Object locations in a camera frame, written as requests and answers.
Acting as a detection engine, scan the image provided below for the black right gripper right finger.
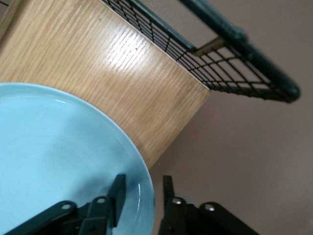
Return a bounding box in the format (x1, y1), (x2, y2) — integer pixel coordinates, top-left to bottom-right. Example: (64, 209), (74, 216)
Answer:
(157, 175), (260, 235)

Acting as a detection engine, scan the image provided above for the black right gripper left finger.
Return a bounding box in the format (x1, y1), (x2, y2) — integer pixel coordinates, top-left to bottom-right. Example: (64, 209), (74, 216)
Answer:
(4, 174), (127, 235)

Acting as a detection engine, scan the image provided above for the light blue round plate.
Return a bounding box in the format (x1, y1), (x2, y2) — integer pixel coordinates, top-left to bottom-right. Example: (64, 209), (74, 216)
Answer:
(0, 82), (156, 235)

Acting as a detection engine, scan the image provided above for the light wooden board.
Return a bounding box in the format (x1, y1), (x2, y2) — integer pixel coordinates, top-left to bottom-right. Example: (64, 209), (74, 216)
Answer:
(0, 0), (211, 169)

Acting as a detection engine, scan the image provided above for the black wire basket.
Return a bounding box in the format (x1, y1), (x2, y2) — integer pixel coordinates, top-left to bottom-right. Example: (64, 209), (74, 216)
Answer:
(100, 0), (301, 103)

